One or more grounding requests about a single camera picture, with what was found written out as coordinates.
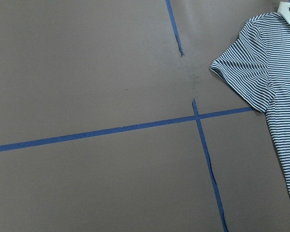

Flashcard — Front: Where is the navy white striped polo shirt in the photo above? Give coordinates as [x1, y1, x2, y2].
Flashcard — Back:
[209, 2, 290, 196]

